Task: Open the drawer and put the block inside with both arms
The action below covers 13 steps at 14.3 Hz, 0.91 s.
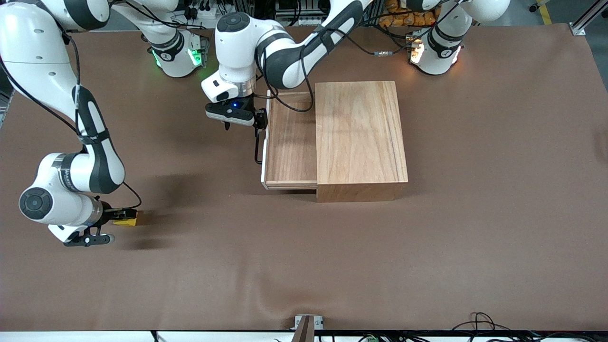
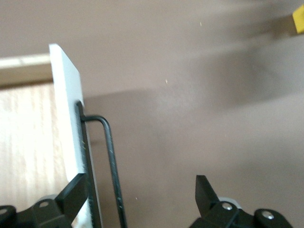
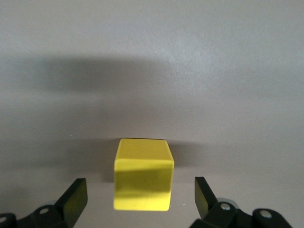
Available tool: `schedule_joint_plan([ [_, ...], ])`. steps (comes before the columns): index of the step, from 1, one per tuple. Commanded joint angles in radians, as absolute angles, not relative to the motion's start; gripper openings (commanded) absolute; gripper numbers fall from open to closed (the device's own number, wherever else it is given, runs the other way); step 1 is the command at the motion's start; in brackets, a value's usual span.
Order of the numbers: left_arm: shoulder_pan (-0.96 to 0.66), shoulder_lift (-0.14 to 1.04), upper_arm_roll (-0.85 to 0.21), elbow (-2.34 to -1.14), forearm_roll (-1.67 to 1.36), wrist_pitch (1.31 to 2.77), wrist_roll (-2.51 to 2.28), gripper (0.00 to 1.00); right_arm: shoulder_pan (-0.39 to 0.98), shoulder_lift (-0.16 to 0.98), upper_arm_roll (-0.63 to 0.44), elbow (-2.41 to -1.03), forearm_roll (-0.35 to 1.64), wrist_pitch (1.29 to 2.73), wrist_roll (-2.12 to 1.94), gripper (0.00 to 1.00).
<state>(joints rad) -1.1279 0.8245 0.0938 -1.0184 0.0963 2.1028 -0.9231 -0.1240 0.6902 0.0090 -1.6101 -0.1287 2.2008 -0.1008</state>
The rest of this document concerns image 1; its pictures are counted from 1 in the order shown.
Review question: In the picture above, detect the wooden drawer cabinet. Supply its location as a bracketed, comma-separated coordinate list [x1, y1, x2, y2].
[314, 81, 409, 204]

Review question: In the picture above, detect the black drawer handle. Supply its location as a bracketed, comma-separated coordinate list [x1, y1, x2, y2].
[254, 127, 265, 166]

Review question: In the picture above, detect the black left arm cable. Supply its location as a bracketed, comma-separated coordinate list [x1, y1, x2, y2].
[254, 0, 471, 114]

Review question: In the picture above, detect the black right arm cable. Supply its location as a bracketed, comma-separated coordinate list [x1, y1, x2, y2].
[0, 19, 143, 211]

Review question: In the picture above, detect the brown table mat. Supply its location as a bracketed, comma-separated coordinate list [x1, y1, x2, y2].
[0, 24, 608, 332]

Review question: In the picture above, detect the wooden drawer with white front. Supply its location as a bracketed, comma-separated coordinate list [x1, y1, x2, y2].
[260, 89, 318, 191]

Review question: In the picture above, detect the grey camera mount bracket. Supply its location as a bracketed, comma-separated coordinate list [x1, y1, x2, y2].
[294, 315, 325, 342]

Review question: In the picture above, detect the orange snack bag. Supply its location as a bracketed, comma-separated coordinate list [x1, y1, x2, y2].
[379, 0, 440, 28]

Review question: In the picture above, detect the white power strip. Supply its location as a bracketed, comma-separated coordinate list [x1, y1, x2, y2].
[183, 0, 217, 20]

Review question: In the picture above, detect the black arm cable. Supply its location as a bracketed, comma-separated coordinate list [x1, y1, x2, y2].
[0, 19, 143, 211]
[254, 0, 471, 114]

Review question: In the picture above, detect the yellow block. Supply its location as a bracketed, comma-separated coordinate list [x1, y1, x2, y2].
[113, 211, 139, 227]

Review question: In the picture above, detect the black cable bundle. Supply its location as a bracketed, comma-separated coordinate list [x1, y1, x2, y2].
[451, 312, 608, 342]

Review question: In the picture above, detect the aluminium frame profile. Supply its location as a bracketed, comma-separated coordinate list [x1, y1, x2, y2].
[571, 0, 608, 37]

